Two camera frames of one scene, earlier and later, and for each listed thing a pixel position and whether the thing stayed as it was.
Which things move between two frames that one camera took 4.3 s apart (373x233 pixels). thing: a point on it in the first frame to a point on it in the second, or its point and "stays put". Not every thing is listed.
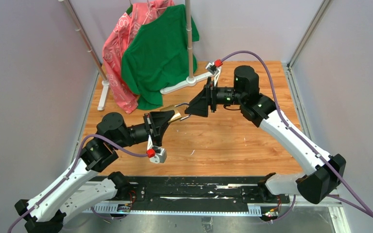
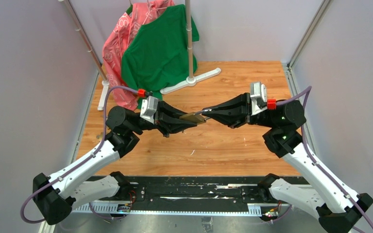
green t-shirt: [156, 57] stays put
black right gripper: [199, 105] to [232, 112]
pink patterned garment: [113, 44] stays put
